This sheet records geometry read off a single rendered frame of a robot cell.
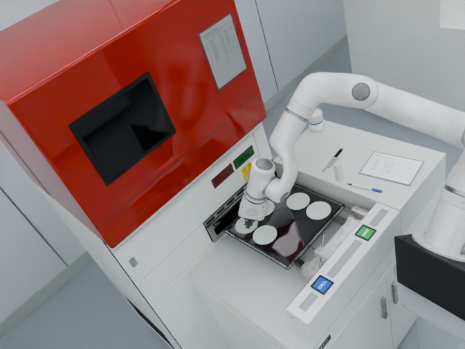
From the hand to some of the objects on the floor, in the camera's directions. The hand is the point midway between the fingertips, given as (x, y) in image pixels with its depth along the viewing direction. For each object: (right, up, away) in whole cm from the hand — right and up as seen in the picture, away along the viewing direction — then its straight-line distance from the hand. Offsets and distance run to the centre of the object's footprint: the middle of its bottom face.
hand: (248, 222), depth 172 cm
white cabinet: (+52, -63, +60) cm, 102 cm away
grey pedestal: (+95, -80, +21) cm, 126 cm away
